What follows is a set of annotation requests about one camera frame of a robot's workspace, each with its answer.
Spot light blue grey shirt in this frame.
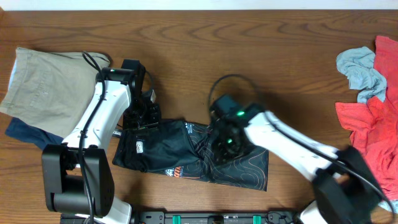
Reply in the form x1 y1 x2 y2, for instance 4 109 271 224
336 47 387 103

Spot folded beige trousers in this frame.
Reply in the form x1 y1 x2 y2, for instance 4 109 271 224
1 47 97 138

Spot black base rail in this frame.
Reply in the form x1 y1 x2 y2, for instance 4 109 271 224
60 210 299 224

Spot folded navy blue garment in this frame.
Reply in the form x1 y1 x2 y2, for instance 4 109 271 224
5 118 63 151

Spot red orange shirt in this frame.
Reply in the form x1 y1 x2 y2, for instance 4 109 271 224
335 35 397 200

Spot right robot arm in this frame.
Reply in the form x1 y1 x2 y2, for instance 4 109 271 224
208 95 387 223

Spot black printed cycling jersey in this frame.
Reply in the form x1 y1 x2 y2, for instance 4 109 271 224
113 119 269 191

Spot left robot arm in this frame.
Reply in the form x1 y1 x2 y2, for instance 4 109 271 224
42 59 161 223

